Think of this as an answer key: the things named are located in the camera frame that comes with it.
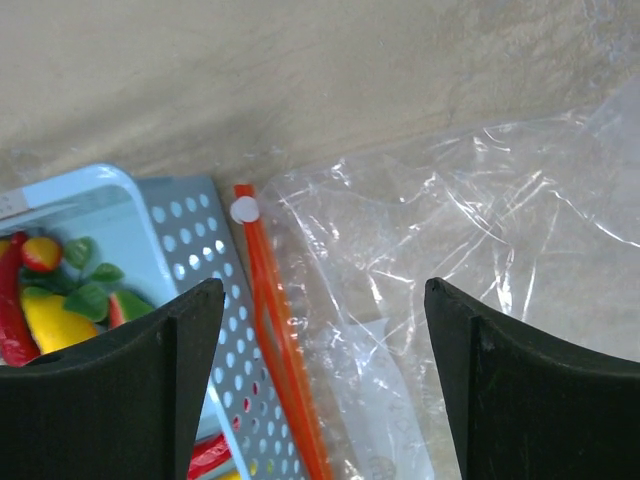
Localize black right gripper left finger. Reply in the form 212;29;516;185
1;279;224;479

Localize red yellow fruit sprig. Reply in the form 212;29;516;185
20;236;124;323

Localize watermelon slice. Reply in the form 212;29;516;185
109;290;154;329

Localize light blue plastic basket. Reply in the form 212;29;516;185
1;164;308;479

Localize clear bag with orange zipper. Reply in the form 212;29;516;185
230;78;639;479

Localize red chili pepper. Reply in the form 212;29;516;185
1;231;40;367
187;433;232;480

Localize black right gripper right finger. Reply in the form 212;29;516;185
424;278;639;479

